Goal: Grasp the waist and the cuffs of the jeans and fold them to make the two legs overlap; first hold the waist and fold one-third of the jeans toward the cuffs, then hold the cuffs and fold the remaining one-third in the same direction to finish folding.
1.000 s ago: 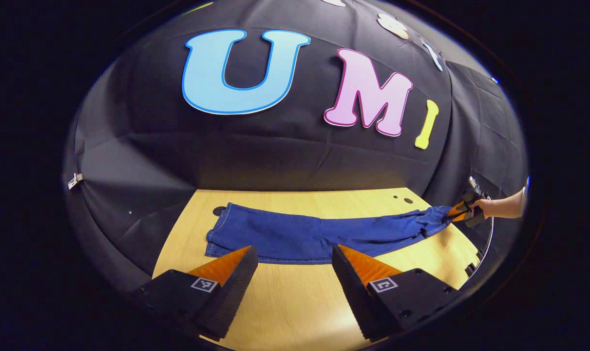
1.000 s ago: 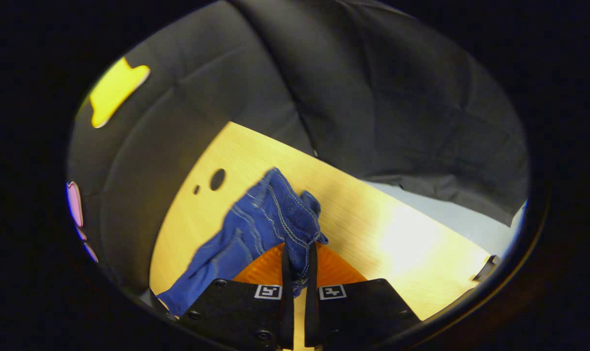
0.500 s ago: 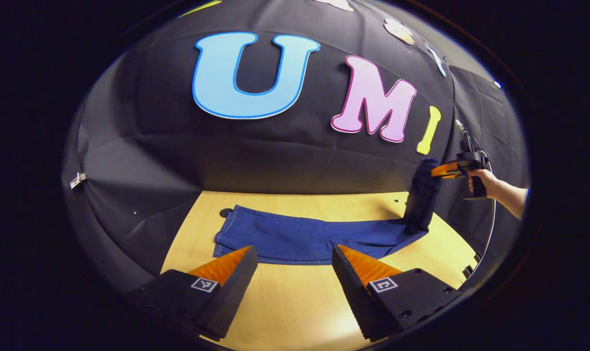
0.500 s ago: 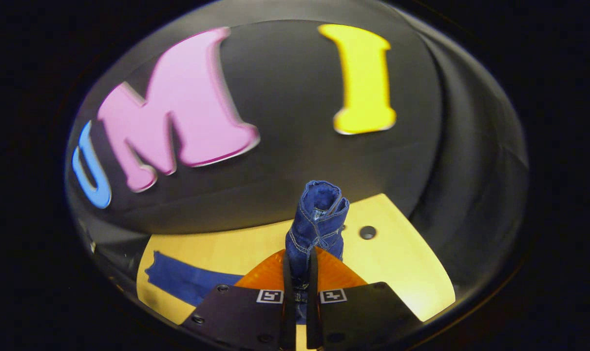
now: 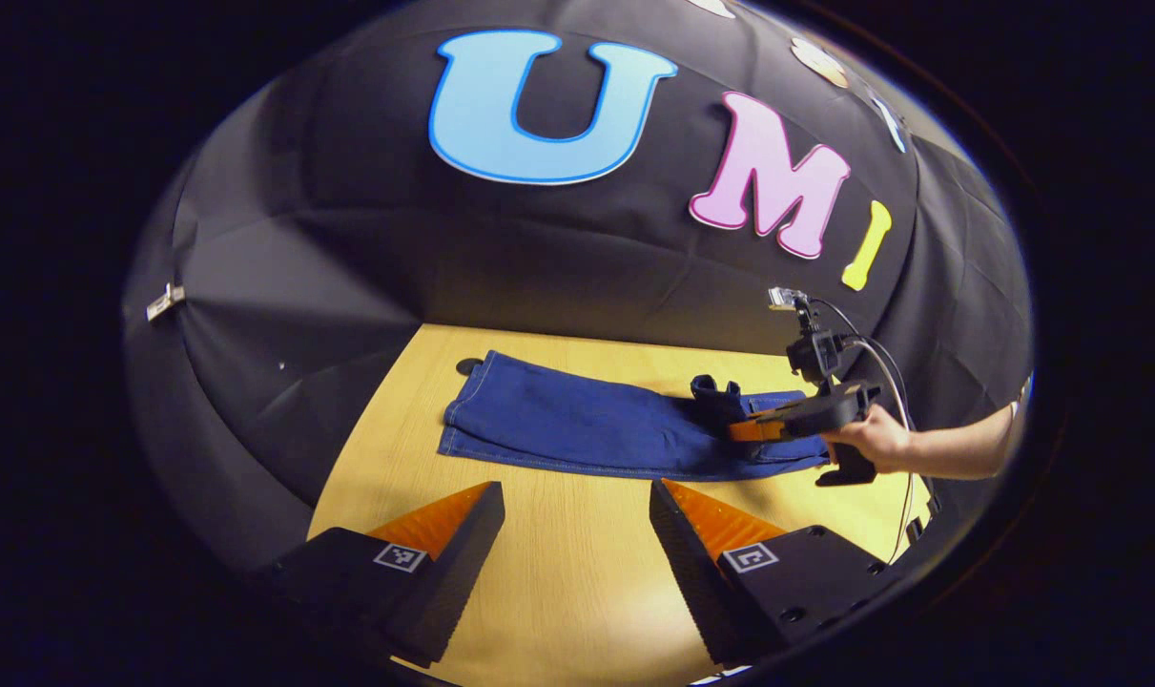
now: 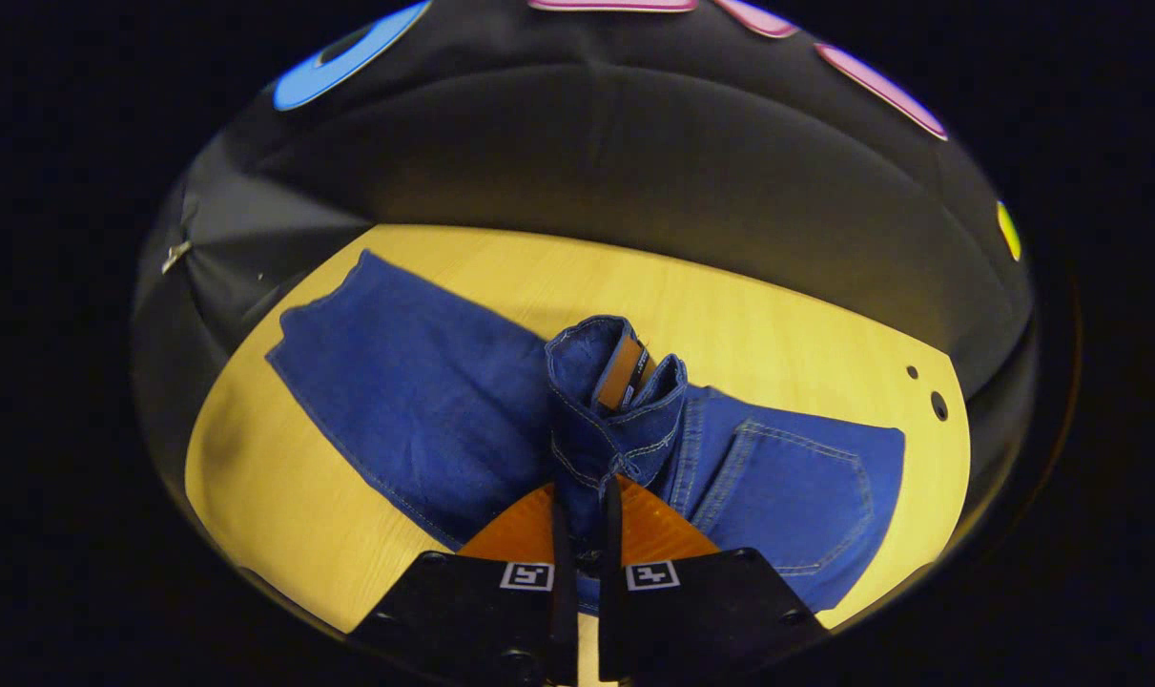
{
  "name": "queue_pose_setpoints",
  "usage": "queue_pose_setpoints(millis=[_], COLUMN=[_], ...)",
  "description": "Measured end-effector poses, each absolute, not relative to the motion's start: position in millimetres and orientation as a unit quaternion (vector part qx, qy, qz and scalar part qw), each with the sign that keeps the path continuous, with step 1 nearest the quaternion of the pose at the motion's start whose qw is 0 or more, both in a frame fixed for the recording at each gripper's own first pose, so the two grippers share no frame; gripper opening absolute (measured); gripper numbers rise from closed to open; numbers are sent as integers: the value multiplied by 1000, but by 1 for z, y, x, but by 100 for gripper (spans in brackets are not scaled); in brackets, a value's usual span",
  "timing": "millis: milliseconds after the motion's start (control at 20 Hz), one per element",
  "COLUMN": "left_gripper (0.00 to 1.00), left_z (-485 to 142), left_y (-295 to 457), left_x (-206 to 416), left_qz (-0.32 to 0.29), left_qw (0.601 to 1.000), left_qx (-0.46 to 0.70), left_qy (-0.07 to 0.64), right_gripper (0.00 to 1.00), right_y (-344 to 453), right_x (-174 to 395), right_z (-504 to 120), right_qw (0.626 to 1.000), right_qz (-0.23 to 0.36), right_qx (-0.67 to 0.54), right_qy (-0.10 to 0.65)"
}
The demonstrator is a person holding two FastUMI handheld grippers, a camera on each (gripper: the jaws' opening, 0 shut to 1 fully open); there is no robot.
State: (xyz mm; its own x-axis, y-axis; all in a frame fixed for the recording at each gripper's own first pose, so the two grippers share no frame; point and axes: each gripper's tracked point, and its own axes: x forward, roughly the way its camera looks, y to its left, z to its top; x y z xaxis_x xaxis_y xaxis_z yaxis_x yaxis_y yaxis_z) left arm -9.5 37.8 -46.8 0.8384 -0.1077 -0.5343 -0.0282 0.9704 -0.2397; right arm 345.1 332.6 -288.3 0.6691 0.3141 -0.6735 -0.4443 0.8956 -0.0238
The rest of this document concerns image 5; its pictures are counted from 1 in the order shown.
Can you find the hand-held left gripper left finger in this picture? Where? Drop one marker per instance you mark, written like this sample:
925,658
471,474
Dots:
453,572

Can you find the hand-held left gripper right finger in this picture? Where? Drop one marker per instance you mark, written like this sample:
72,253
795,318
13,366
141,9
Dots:
696,572

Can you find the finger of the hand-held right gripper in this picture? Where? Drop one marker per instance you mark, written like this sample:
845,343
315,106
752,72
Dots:
753,427

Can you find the blue denim jeans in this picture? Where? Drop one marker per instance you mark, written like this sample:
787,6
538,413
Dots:
558,420

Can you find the black table edge clamp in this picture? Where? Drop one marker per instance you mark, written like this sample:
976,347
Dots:
915,530
933,506

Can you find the black backdrop cloth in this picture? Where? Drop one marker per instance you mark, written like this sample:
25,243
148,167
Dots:
348,267

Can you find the white cloth clip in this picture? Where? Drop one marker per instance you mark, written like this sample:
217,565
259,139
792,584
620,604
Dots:
164,302

